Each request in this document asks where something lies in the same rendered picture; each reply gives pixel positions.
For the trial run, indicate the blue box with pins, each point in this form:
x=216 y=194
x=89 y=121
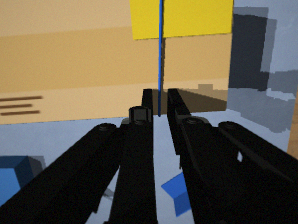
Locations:
x=15 y=172

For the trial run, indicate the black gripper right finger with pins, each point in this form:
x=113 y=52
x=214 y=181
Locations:
x=219 y=195

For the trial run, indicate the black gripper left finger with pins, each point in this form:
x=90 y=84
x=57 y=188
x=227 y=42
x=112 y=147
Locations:
x=68 y=190

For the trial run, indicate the tan cardboard box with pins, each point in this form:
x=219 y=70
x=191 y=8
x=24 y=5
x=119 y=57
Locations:
x=64 y=60

